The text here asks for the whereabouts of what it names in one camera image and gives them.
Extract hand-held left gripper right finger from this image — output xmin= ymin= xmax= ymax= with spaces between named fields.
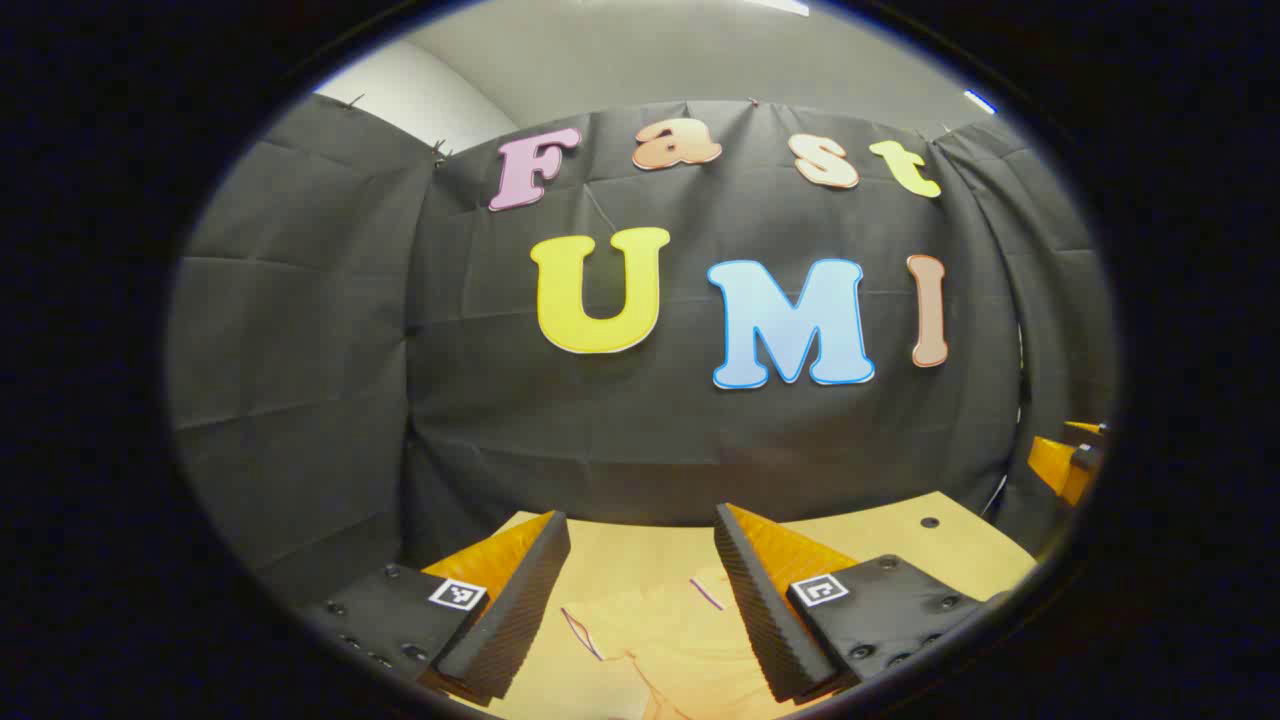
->
xmin=713 ymin=502 xmax=1011 ymax=706

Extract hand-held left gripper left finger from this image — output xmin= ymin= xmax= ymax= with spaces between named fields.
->
xmin=298 ymin=510 xmax=572 ymax=709

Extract orange T-shirt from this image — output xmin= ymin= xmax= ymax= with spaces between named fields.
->
xmin=545 ymin=565 xmax=791 ymax=720

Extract black backdrop cloth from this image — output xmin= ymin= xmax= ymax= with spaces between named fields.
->
xmin=168 ymin=95 xmax=1119 ymax=611

